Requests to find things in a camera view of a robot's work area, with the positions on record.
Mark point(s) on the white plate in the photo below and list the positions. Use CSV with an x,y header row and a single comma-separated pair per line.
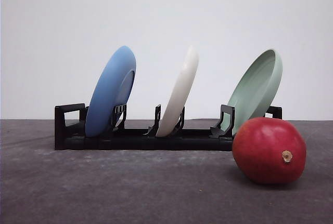
x,y
172,111

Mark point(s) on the red pomegranate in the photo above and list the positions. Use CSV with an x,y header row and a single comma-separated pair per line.
x,y
269,150

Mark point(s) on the blue plate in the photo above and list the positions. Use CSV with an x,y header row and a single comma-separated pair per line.
x,y
112,88

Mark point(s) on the green plate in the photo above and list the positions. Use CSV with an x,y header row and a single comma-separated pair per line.
x,y
255,90

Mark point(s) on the black plate rack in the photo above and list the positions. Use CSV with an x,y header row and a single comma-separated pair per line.
x,y
71,133

